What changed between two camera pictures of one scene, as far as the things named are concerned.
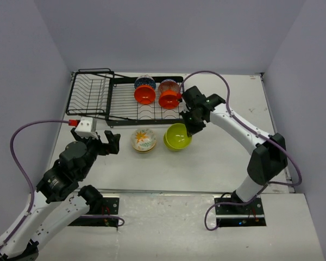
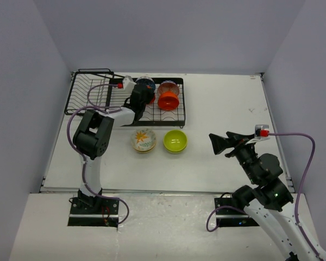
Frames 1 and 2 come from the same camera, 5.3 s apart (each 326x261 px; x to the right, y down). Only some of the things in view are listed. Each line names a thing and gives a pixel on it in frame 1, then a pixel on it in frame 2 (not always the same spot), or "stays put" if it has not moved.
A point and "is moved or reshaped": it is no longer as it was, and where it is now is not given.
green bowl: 176,137 is moved or reshaped
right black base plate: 250,214 stays put
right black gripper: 191,129 to 236,140
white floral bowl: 143,139 stays put
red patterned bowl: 168,84 stays put
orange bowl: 169,99 stays put
